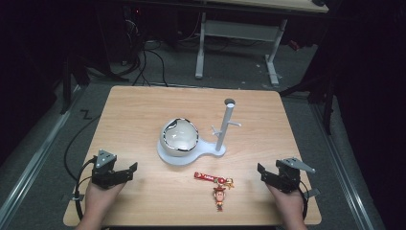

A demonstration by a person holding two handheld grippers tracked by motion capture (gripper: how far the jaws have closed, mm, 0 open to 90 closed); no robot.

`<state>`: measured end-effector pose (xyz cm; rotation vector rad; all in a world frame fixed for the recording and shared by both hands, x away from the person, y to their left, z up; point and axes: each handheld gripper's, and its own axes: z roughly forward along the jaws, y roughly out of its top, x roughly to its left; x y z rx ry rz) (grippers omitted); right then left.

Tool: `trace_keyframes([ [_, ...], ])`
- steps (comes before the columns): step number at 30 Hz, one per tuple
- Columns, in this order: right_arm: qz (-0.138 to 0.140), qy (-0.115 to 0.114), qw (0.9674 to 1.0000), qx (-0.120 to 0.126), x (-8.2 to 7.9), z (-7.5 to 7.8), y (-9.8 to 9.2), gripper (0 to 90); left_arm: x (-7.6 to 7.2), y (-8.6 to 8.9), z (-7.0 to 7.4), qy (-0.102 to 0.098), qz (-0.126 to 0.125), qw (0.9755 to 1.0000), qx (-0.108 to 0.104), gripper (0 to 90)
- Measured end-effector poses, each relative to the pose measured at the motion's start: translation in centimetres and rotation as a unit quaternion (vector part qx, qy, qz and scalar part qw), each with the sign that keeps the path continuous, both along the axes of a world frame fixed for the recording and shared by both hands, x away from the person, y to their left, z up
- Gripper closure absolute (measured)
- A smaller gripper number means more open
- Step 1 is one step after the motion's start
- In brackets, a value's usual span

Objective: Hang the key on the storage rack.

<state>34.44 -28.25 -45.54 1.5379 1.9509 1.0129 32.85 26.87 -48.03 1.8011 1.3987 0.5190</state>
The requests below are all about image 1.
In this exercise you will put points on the person's right hand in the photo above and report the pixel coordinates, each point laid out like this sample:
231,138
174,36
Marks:
288,204

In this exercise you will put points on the wooden desk top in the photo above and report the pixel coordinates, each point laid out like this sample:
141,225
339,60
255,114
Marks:
281,4

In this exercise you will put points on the aluminium floor rail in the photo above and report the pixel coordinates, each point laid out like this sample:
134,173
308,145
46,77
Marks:
341,169
35,159

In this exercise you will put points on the black metal stand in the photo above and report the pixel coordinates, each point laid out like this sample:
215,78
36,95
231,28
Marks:
319,89
79,73

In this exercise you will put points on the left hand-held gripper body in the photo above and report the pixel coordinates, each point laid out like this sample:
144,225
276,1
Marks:
105,169

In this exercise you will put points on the person's left hand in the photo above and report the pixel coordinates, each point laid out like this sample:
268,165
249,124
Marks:
99,199

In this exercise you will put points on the white stand with pegs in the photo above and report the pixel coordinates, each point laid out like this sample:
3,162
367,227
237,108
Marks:
223,127

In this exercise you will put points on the white ceramic bowl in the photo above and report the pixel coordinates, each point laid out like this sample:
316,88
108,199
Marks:
178,137

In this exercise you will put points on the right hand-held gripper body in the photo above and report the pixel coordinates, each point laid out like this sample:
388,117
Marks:
290,174

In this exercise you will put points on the dark computer tower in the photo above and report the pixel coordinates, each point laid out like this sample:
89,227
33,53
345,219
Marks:
123,32

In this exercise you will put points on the white metal desk frame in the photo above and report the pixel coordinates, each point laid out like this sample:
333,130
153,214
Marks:
239,32

